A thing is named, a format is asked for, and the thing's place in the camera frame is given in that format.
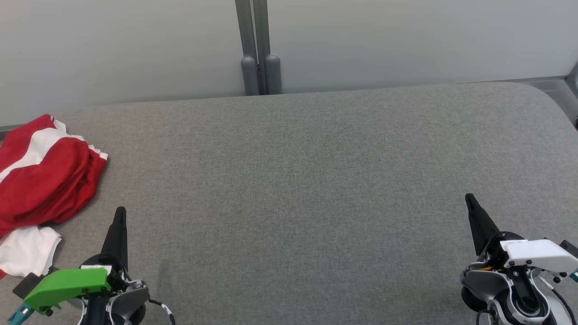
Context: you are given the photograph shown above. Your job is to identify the grey metal partition foot bracket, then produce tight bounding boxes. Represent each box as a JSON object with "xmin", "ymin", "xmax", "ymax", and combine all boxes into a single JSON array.
[{"xmin": 566, "ymin": 61, "xmax": 578, "ymax": 98}]

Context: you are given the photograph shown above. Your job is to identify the red and white jersey shirt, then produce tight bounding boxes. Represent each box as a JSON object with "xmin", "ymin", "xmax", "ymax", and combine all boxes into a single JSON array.
[{"xmin": 0, "ymin": 225, "xmax": 62, "ymax": 279}]

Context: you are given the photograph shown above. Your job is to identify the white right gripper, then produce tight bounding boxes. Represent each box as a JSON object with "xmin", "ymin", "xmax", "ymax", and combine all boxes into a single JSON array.
[{"xmin": 465, "ymin": 193, "xmax": 578, "ymax": 274}]

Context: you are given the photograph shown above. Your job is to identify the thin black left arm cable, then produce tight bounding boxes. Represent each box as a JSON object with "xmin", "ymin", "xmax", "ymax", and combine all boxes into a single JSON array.
[{"xmin": 147, "ymin": 298, "xmax": 176, "ymax": 325}]

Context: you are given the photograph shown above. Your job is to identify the teal left camera cable plug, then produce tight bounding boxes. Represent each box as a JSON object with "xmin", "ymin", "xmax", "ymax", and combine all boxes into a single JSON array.
[{"xmin": 7, "ymin": 303, "xmax": 32, "ymax": 325}]

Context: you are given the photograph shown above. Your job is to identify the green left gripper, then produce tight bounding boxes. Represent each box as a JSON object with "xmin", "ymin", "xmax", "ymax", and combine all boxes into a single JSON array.
[{"xmin": 23, "ymin": 207, "xmax": 131, "ymax": 316}]

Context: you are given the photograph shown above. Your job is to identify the red shorts with white stripe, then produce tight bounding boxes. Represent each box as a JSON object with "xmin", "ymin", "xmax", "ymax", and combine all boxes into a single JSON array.
[{"xmin": 0, "ymin": 114, "xmax": 109, "ymax": 237}]

